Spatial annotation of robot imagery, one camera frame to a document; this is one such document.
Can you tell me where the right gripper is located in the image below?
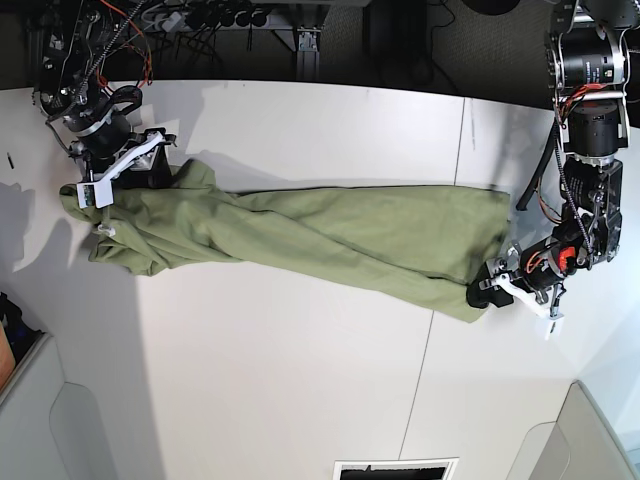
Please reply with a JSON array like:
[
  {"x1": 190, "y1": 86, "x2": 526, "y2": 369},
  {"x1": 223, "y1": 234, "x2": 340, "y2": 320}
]
[{"x1": 63, "y1": 102, "x2": 176, "y2": 188}]

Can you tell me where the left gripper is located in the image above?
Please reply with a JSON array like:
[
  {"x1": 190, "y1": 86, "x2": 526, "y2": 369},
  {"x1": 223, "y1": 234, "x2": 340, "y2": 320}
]
[{"x1": 466, "y1": 239, "x2": 570, "y2": 320}]

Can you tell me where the green t-shirt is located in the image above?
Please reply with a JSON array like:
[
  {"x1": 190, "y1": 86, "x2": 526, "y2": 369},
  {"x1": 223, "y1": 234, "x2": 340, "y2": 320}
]
[{"x1": 59, "y1": 159, "x2": 511, "y2": 323}]

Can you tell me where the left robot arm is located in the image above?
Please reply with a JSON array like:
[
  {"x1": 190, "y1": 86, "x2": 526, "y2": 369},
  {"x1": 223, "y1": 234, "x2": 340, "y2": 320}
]
[{"x1": 466, "y1": 1, "x2": 639, "y2": 321}]

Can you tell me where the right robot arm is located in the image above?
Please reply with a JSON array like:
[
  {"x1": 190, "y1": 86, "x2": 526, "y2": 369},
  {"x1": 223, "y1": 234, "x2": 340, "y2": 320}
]
[{"x1": 28, "y1": 1, "x2": 175, "y2": 189}]

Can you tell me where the aluminium table leg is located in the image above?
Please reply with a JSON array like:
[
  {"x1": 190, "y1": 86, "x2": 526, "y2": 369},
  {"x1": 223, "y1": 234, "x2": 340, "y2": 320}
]
[{"x1": 273, "y1": 28, "x2": 322, "y2": 82}]

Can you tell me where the wooden brown object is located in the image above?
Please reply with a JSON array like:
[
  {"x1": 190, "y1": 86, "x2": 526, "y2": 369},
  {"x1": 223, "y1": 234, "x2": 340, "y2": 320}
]
[{"x1": 0, "y1": 326, "x2": 16, "y2": 388}]

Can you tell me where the black round base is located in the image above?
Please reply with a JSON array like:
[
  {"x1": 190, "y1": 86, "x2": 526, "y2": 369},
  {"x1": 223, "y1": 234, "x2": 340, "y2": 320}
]
[{"x1": 462, "y1": 0, "x2": 520, "y2": 16}]

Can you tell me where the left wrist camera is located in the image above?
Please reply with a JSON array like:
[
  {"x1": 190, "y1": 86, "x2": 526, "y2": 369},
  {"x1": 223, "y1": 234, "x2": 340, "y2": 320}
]
[{"x1": 535, "y1": 315, "x2": 565, "y2": 341}]

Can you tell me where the black cable bundle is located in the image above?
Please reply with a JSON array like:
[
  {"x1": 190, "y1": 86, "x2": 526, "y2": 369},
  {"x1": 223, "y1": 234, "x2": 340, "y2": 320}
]
[{"x1": 399, "y1": 0, "x2": 466, "y2": 91}]

